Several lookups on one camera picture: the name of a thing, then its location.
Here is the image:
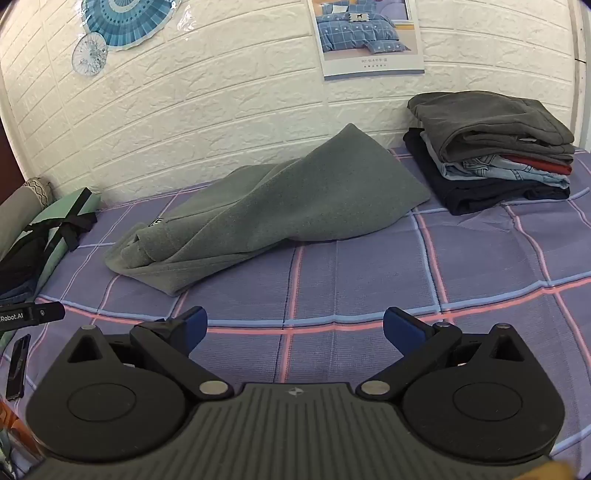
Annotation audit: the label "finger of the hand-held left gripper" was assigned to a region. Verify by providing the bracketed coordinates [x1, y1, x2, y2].
[34, 302, 66, 323]

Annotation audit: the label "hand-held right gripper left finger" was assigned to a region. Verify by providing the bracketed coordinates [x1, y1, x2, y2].
[67, 305, 234, 401]

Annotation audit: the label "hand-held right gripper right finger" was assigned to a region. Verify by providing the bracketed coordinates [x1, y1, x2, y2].
[356, 307, 527, 400]

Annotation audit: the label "grey-green fleece pants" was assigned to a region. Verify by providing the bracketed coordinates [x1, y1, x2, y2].
[104, 123, 432, 297]

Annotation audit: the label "black flat device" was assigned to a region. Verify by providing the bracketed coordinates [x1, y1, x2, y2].
[6, 333, 32, 400]

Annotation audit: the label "purple plaid bed sheet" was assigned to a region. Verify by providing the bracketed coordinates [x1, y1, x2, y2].
[0, 145, 591, 467]

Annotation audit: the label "grey patterned cloth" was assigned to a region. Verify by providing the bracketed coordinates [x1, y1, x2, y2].
[0, 178, 56, 261]

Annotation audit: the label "folded navy garment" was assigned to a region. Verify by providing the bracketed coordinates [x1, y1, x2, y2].
[403, 128, 571, 216]

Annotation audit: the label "folded light blue jeans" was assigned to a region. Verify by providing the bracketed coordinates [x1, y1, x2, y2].
[420, 131, 571, 189]

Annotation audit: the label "folded red garment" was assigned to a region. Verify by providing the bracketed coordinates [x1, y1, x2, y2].
[501, 154, 573, 176]

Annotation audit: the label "blue paper fan decoration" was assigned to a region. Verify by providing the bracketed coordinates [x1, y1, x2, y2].
[81, 0, 178, 51]

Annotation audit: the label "green cloth with black straps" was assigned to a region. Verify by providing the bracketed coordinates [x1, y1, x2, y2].
[9, 187, 101, 296]

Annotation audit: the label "bedding wall poster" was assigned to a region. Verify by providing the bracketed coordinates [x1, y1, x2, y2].
[308, 0, 426, 82]

